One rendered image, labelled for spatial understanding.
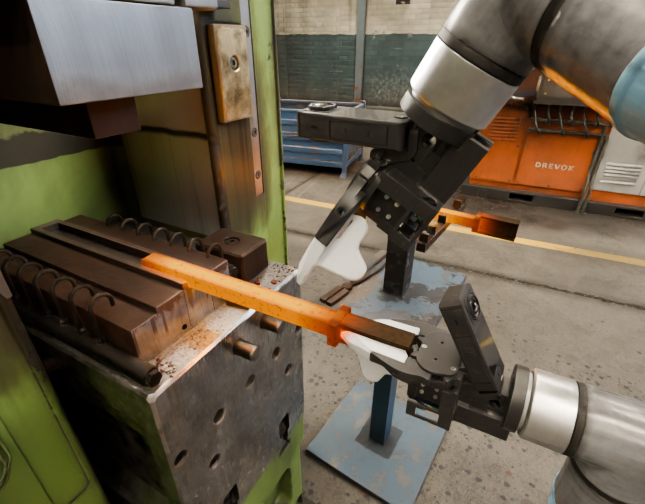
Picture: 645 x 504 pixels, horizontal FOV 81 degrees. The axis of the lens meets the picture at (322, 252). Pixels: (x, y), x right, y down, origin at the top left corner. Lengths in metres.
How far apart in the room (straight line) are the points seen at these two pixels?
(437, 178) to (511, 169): 3.67
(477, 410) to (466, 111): 0.33
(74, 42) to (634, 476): 0.67
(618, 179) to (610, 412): 3.70
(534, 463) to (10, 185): 1.76
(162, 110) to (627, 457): 0.90
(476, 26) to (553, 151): 3.69
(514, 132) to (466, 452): 2.93
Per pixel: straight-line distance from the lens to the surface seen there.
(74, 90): 0.49
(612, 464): 0.48
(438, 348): 0.47
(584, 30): 0.28
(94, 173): 1.08
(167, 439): 0.65
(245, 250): 0.74
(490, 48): 0.32
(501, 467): 1.68
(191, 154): 0.88
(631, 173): 4.11
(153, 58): 0.55
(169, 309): 0.62
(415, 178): 0.36
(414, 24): 8.19
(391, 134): 0.35
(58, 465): 0.84
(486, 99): 0.33
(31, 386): 0.73
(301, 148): 4.44
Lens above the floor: 1.33
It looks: 29 degrees down
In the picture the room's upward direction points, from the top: straight up
